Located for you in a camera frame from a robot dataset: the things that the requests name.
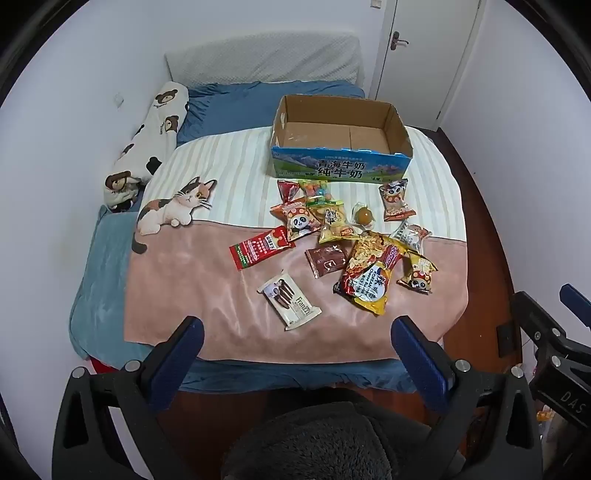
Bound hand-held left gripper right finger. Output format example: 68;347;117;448
390;315;543;480

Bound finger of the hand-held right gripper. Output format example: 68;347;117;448
510;291;570;354
560;284;591;329

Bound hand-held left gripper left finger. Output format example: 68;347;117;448
52;315;206;480

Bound small yellow panda packet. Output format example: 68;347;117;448
397;251;438;295

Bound large yellow black noodle packet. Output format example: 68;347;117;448
332;231;402;317

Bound yellow rice crust packet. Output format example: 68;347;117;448
381;240;409;273

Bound white oat cookie packet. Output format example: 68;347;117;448
389;220;433;254

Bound white chocolate wafer packet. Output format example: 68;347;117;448
257;272;322;332

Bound brown chocolate packet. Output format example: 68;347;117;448
304;244;352;280

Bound long red green snack packet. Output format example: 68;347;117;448
229;226;296;271

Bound braised egg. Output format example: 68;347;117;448
348;202;377;230

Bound orange and white panda packet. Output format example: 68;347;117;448
379;179;417;221

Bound yellow cracker packet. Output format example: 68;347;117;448
316;202;361;244

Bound large orange panda snack packet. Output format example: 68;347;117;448
270;198;324;243

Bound colourful candy ball packet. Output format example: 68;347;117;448
298;179;346;208

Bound dark red shiny snack packet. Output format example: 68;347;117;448
276;179;305;204

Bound blue printed cardboard box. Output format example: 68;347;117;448
269;95;414;183

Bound black flat object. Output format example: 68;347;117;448
496;323;517;356

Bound red cloth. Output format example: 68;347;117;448
88;355;123;377

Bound cat print striped blanket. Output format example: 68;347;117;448
124;124;472;363

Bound light blue blanket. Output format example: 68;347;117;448
69;205;153;363

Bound person's grey fluffy clothing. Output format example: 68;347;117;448
222;401;437;480

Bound white bear print pillow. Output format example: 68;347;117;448
102;82;190;210

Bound blue bedsheet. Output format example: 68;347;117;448
175;79;419;393

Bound white door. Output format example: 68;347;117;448
372;0;488;132

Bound white quilted headboard cushion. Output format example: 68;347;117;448
165;32;365;90

